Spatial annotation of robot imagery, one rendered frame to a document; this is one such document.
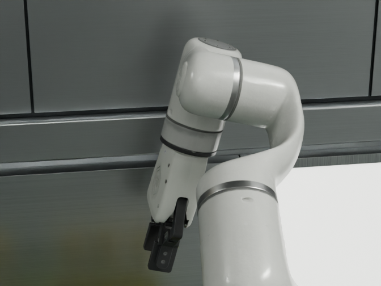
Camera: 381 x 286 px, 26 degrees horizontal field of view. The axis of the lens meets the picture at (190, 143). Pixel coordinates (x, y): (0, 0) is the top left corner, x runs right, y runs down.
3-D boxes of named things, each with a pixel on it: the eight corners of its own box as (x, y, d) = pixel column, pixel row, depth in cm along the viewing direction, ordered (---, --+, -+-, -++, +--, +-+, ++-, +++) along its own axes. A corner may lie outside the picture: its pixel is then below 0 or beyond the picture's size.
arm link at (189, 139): (161, 103, 109) (156, 122, 110) (170, 125, 101) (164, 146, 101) (215, 114, 111) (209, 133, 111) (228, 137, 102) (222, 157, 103)
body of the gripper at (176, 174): (157, 117, 109) (138, 193, 113) (168, 143, 100) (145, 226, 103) (211, 127, 111) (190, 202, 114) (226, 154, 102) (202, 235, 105)
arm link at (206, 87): (273, 72, 93) (193, 55, 90) (247, 159, 96) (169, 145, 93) (236, 40, 106) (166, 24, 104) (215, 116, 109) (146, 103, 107)
